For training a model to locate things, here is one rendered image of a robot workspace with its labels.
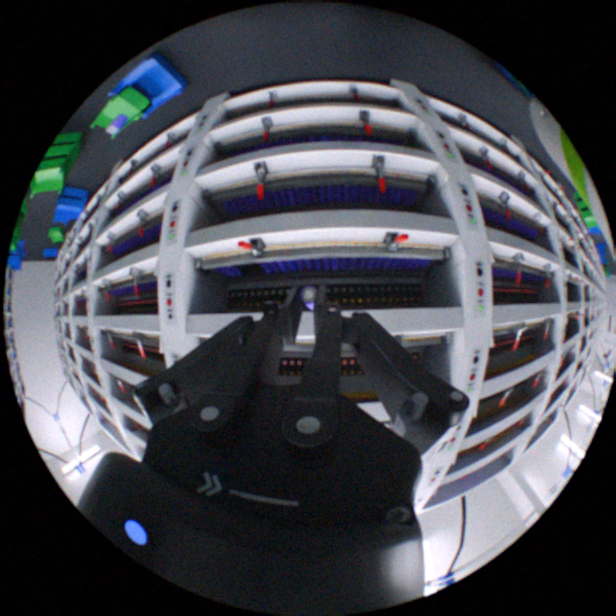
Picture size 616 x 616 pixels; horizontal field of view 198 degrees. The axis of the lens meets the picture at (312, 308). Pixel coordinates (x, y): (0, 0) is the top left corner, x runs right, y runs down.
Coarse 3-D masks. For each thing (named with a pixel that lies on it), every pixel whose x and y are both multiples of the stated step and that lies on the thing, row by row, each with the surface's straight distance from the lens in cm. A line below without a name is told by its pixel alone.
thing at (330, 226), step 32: (224, 224) 46; (256, 224) 42; (288, 224) 40; (320, 224) 39; (352, 224) 39; (384, 224) 40; (416, 224) 42; (448, 224) 47; (192, 256) 52; (448, 256) 49
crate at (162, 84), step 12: (144, 60) 85; (156, 60) 87; (132, 72) 97; (144, 72) 95; (156, 72) 94; (168, 72) 87; (120, 84) 99; (132, 84) 99; (144, 84) 98; (156, 84) 96; (168, 84) 95; (180, 84) 88; (144, 96) 101; (156, 96) 99; (168, 96) 97
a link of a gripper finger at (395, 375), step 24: (360, 312) 13; (384, 336) 10; (360, 360) 12; (384, 360) 9; (408, 360) 9; (384, 384) 9; (408, 384) 7; (432, 384) 8; (384, 408) 10; (432, 408) 7; (456, 408) 7
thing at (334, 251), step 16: (208, 256) 49; (224, 256) 49; (240, 256) 46; (272, 256) 43; (288, 256) 42; (304, 256) 42; (320, 256) 42; (336, 256) 43; (352, 256) 43; (368, 256) 43; (384, 256) 44; (400, 256) 45; (416, 256) 46; (432, 256) 47
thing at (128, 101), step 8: (128, 88) 86; (120, 96) 84; (128, 96) 85; (136, 96) 86; (112, 104) 102; (120, 104) 99; (128, 104) 96; (136, 104) 85; (144, 104) 86; (104, 112) 111; (112, 112) 107; (120, 112) 104; (128, 112) 101; (136, 112) 98; (96, 120) 110; (104, 120) 112; (112, 120) 113; (128, 120) 106; (120, 128) 111; (112, 136) 110
